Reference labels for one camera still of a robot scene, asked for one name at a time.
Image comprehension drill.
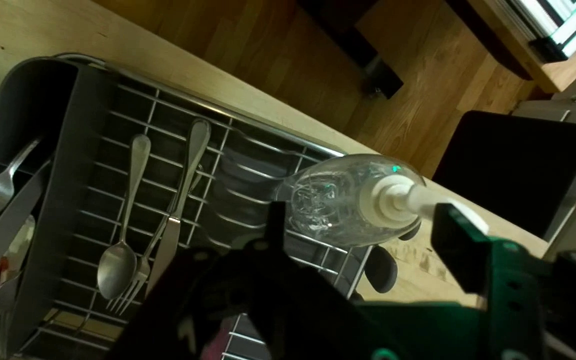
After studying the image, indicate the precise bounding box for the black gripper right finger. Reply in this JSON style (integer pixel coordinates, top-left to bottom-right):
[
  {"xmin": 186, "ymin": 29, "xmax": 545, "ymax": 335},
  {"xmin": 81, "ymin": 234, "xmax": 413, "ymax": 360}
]
[{"xmin": 430, "ymin": 202, "xmax": 493, "ymax": 296}]

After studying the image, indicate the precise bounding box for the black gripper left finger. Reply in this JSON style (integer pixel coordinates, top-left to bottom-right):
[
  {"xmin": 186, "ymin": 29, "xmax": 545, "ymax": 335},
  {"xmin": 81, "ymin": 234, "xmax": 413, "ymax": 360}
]
[{"xmin": 263, "ymin": 198, "xmax": 289, "ymax": 258}]

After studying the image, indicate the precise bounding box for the clear hand sanitizer pump bottle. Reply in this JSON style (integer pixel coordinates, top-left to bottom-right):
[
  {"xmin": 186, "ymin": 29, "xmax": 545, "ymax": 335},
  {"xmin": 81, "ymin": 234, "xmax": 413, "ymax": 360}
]
[{"xmin": 274, "ymin": 155, "xmax": 436, "ymax": 249}]

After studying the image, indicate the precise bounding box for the aluminium robot base platform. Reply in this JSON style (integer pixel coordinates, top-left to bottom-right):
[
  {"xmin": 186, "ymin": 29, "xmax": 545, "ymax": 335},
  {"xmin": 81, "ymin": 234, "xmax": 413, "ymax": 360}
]
[{"xmin": 465, "ymin": 0, "xmax": 576, "ymax": 97}]

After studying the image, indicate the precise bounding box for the metal table knife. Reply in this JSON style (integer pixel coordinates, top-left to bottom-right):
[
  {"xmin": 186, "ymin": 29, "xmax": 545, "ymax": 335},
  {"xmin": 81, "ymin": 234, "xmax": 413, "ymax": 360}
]
[
  {"xmin": 145, "ymin": 119, "xmax": 213, "ymax": 296},
  {"xmin": 0, "ymin": 159, "xmax": 54, "ymax": 303}
]

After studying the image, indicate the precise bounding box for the metal spoon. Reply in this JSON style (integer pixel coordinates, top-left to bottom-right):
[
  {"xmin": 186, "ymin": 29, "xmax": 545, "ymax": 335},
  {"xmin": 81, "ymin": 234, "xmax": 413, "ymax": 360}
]
[{"xmin": 93, "ymin": 133, "xmax": 154, "ymax": 303}]

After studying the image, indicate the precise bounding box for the grey dish drying rack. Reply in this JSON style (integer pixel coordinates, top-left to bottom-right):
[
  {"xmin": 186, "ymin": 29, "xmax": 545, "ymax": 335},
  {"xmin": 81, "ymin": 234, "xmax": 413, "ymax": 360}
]
[{"xmin": 0, "ymin": 53, "xmax": 403, "ymax": 360}]

